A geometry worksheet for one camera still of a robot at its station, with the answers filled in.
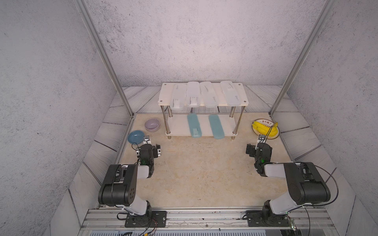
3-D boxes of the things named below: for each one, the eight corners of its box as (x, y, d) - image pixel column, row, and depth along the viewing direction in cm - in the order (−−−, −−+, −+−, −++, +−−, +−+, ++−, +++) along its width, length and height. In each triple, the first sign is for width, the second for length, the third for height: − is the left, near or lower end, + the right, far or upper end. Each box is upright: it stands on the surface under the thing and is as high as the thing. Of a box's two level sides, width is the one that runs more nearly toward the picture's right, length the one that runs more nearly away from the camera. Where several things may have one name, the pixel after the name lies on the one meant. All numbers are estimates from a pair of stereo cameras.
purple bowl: (144, 134, 111) (142, 129, 107) (147, 123, 118) (146, 118, 114) (159, 134, 111) (158, 129, 107) (161, 123, 118) (160, 118, 114)
